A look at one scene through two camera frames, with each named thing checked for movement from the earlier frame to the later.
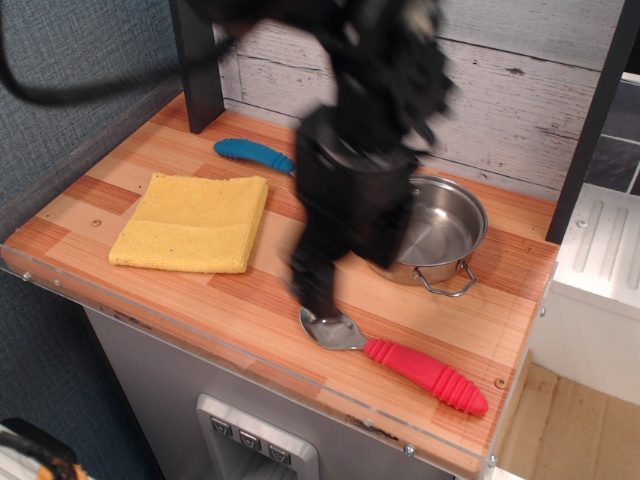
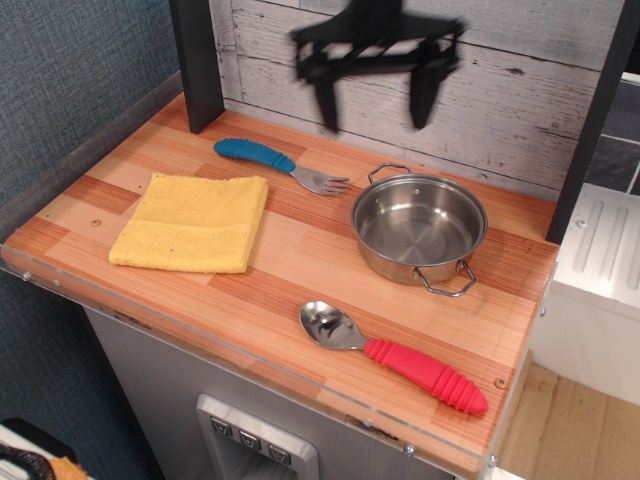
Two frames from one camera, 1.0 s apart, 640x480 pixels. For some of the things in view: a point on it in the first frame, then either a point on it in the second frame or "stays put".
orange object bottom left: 60,469 stays put
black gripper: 357,165 → 378,35
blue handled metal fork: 253,151 stays put
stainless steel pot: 444,225 stays put
